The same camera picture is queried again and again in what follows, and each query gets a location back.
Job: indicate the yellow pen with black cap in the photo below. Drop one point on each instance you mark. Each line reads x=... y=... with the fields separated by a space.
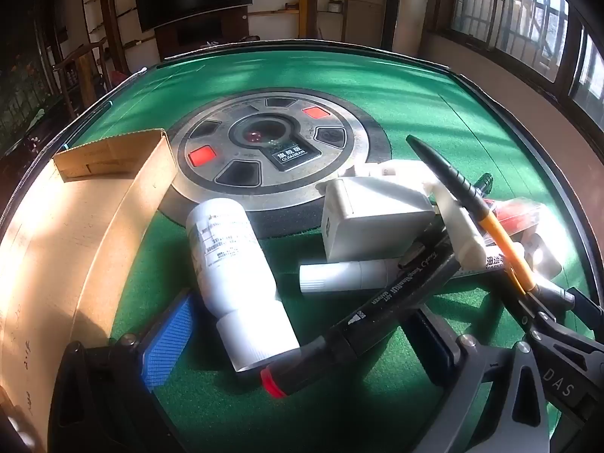
x=502 y=245

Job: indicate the flower wall painting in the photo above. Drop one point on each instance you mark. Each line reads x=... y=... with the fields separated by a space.
x=19 y=99

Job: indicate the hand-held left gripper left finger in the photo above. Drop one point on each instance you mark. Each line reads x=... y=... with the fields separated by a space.
x=167 y=335

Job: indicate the clear plastic packet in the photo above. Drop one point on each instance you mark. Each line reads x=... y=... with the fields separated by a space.
x=542 y=257

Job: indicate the white paint marker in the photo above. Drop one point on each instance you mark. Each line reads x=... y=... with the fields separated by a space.
x=495 y=260

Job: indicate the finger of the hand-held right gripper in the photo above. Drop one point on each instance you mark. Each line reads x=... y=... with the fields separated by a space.
x=578 y=311
x=535 y=314

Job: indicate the round table control panel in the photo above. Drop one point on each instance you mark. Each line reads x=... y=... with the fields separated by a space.
x=264 y=151

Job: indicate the white power adapter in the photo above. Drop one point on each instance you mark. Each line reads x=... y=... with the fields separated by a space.
x=377 y=212

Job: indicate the yellow pillar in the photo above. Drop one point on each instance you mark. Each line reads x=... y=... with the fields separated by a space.
x=304 y=0

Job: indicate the wooden chair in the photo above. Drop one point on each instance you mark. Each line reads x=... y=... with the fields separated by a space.
x=87 y=75

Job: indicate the white plastic bottle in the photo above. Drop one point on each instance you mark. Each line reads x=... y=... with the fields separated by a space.
x=226 y=255

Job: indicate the clear case with red insert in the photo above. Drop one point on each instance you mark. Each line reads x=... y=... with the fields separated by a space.
x=516 y=214

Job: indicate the barred window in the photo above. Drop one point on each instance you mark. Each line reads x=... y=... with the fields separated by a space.
x=519 y=14

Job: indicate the cardboard box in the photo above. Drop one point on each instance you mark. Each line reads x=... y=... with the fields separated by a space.
x=71 y=245

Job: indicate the small white tube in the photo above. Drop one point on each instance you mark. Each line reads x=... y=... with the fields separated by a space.
x=339 y=276

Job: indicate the black double-ended marker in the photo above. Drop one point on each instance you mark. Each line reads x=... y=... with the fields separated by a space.
x=377 y=302

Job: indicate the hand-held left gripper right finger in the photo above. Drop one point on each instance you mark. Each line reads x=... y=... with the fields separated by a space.
x=432 y=344

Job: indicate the black gel pen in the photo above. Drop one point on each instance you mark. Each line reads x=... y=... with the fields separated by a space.
x=422 y=245

